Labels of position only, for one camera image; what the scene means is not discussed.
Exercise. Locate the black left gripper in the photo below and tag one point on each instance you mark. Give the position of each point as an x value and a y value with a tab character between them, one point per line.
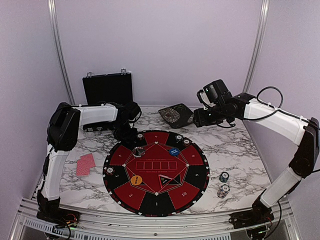
130	138

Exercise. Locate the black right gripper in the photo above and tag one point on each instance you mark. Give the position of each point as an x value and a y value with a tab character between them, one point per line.
200	120

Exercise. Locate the clear round dealer button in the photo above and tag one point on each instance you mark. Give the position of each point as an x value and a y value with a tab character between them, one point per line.
138	152

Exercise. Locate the green 50 chip seat seven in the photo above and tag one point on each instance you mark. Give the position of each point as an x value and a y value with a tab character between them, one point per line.
178	137

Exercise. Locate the blue small blind button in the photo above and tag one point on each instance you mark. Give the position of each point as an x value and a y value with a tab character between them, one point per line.
174	151

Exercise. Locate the orange big blind button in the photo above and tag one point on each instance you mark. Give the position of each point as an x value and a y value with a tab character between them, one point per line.
136	180

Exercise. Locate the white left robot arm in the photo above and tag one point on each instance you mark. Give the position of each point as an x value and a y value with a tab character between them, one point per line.
62	137

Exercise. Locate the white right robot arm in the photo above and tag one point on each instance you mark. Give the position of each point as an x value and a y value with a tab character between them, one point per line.
303	132

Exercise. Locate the black floral square plate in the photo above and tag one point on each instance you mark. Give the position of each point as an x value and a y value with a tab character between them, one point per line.
177	116

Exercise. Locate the black poker chip case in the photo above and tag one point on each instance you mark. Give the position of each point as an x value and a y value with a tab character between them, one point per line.
108	88

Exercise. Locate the red playing card deck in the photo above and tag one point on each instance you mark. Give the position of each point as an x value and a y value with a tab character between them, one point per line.
84	165

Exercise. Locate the round red black poker mat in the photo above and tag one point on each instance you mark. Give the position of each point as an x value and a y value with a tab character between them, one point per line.
170	184

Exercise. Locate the green chip stack on table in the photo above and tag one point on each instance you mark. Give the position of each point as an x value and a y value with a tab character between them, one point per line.
223	177

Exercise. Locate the grey chip stack on table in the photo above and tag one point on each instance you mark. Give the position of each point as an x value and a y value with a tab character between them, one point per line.
223	191

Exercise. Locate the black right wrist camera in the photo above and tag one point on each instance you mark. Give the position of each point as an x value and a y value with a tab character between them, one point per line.
213	94

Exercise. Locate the right aluminium corner post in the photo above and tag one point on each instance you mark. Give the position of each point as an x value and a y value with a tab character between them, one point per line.
257	46

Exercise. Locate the aluminium corner post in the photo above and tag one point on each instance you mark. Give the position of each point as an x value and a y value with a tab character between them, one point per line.
257	46
59	49

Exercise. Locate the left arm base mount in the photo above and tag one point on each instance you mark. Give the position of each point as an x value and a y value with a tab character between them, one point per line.
62	218

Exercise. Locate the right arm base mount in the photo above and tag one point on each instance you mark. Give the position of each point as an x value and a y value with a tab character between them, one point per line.
249	218

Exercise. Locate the aluminium front rail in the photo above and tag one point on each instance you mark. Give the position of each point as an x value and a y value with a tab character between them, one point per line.
105	225

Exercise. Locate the left aluminium corner post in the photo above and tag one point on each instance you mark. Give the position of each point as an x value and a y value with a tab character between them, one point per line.
59	49

